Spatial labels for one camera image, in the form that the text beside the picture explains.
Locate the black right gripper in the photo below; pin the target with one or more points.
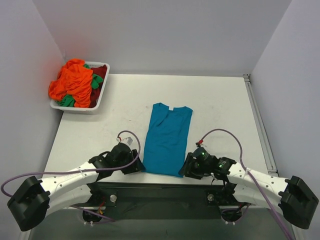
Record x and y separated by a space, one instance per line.
188 165

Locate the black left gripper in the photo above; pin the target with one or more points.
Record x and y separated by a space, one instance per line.
135 161

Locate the blue t shirt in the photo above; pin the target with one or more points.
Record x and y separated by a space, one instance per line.
166 140

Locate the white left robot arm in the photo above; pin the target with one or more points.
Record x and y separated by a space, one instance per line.
32 201

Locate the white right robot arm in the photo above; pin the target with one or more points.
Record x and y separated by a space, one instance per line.
291 198

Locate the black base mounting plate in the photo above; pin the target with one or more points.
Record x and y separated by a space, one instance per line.
154 201

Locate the green t shirt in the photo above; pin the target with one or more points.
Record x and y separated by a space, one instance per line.
77 85

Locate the dark red t shirt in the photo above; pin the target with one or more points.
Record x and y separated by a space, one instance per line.
98 77

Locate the orange t shirt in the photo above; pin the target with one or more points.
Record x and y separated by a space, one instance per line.
73 79

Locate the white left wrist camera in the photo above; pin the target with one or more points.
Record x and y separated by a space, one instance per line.
127 140

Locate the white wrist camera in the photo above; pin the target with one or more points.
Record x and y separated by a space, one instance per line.
127 140
200 143

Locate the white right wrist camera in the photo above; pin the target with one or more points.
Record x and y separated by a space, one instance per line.
200 143

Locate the aluminium frame rail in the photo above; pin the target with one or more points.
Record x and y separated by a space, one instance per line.
264 141

